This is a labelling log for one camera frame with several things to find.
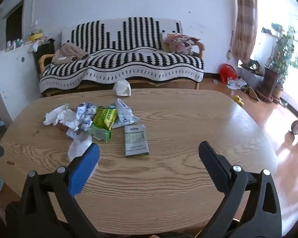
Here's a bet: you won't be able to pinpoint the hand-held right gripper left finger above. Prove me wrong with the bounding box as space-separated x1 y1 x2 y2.
20 142 101 238

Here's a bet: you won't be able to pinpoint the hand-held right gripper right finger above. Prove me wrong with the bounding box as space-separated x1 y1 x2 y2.
198 141 283 238

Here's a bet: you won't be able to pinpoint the white thin plastic bag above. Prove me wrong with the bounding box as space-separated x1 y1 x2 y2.
66 128 100 179

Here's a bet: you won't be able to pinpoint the white green wrapper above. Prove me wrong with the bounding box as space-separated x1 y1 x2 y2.
88 125 112 142

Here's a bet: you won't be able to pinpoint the blue white paper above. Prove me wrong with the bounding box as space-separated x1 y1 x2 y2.
73 102 98 132

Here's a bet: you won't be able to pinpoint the green snack packet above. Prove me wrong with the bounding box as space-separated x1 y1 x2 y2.
93 106 118 131

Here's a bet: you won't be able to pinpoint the grey packet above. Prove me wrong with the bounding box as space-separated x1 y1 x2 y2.
124 124 149 157

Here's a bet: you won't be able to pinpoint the white tissue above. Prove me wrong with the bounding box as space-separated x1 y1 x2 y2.
43 104 78 130

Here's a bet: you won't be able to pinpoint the white printed plastic wrapper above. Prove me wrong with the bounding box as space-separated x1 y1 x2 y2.
112 98 140 129

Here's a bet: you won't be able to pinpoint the white paper bag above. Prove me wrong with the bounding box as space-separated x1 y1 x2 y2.
113 79 132 97

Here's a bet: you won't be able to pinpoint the white cabinet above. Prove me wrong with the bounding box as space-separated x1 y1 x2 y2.
0 43 44 119

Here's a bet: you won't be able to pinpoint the scattered papers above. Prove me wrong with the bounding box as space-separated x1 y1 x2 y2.
226 77 247 90

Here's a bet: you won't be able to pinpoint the red plastic bag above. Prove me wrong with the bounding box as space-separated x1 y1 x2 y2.
219 64 237 83

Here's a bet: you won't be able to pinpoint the grey storage box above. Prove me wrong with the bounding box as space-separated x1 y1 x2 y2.
238 59 265 90

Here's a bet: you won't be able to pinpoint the potted plant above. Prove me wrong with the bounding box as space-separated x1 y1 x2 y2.
259 26 298 98

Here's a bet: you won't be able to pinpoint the group of small bottles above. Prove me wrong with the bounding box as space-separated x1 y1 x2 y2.
6 38 24 49

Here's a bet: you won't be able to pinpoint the brown crumpled cloth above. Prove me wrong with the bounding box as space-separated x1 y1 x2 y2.
51 42 88 65

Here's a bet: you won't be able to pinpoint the wooden sofa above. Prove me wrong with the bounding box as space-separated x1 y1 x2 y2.
38 42 205 97

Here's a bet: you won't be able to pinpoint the yellow container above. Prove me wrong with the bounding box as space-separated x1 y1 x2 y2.
28 30 44 42

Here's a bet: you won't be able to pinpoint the pink printed pillow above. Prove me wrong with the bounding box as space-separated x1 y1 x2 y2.
163 32 201 55

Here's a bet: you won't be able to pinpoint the black white striped sofa blanket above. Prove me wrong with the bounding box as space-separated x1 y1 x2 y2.
39 17 204 95

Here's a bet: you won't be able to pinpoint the brown patterned curtain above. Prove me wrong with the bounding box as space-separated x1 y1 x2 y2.
232 0 257 65

